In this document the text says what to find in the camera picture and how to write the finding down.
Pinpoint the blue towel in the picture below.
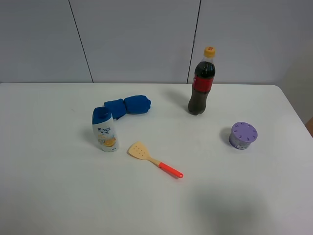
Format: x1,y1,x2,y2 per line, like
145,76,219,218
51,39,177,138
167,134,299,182
104,95,151,119

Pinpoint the white blue shampoo bottle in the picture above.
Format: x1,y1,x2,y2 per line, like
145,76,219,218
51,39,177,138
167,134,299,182
92,107,119,152

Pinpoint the cola bottle yellow cap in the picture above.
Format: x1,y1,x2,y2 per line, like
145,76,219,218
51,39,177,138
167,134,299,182
188,47,216,116

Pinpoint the purple air freshener can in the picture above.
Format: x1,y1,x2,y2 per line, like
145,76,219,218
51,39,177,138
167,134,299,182
228,122,258,150

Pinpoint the wooden spatula red handle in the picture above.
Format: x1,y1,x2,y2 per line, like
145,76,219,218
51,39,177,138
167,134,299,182
128,141,184,179

